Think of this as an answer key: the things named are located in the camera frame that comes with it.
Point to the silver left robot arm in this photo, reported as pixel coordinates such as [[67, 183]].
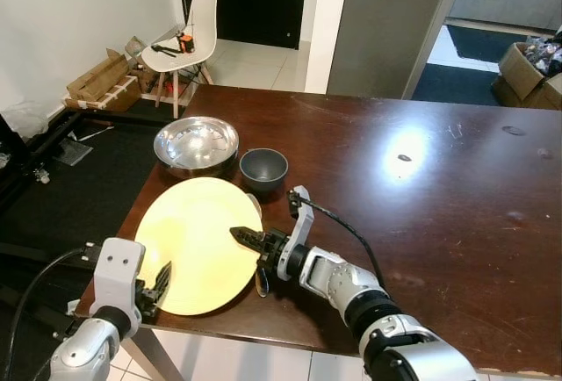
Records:
[[88, 346]]

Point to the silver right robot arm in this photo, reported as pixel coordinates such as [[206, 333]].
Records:
[[378, 319]]

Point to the round yellow plate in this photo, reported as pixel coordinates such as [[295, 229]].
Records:
[[198, 240]]

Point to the grey table leg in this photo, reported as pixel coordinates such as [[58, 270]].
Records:
[[158, 359]]

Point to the small dark grey bowl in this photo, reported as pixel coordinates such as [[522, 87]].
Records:
[[263, 170]]

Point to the shiny metal bowl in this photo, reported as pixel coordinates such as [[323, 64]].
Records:
[[196, 146]]

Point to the grey flat floor panel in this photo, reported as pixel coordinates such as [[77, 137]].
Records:
[[72, 153]]

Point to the black metal stand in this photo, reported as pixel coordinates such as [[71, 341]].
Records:
[[22, 157]]

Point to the open flat cardboard box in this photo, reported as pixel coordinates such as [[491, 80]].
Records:
[[101, 82]]

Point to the orange and black device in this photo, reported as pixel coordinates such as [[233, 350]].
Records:
[[185, 43]]

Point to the white moulded chair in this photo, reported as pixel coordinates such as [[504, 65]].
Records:
[[204, 21]]

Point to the cardboard box full of clutter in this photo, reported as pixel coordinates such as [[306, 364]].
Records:
[[527, 78]]

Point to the grey door panel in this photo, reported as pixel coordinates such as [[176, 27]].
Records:
[[386, 25]]

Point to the dark blue rug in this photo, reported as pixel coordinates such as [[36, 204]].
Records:
[[465, 65]]

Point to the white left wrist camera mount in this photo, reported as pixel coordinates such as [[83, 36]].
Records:
[[118, 271]]

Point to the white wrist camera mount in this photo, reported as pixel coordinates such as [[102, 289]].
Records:
[[118, 271], [299, 223]]

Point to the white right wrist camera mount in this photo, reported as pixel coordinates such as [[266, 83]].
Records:
[[299, 223]]

